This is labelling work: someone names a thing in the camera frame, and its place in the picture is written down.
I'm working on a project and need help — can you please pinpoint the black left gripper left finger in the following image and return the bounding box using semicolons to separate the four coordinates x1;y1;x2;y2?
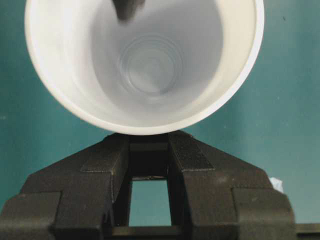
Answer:
0;133;129;240

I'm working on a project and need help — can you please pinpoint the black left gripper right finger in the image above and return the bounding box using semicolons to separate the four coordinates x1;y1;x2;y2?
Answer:
168;132;297;240

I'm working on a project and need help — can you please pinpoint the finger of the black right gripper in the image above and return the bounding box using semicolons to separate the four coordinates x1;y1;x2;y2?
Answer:
112;0;145;21

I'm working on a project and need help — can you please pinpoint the light blue tape strip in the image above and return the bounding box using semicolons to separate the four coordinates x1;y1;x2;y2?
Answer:
269;177;284;194

